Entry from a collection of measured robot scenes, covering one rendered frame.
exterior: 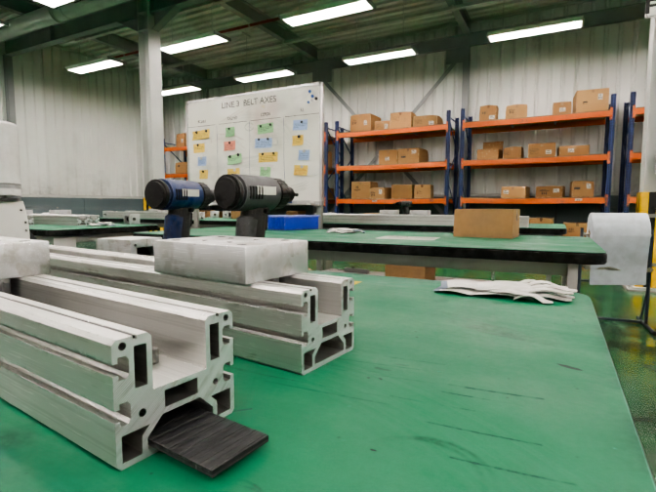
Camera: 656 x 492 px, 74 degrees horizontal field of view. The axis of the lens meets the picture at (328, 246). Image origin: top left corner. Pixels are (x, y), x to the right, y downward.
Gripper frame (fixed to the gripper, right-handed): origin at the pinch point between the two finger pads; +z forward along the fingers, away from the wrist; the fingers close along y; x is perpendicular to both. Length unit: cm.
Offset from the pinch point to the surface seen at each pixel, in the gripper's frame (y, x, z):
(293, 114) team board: -256, -126, -91
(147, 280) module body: 5, 61, -4
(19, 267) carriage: 17, 54, -7
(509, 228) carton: -198, 62, -3
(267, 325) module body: 5, 81, -2
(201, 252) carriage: 5, 72, -9
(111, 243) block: -13.8, 19.3, -5.8
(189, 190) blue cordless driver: -18.9, 39.4, -17.0
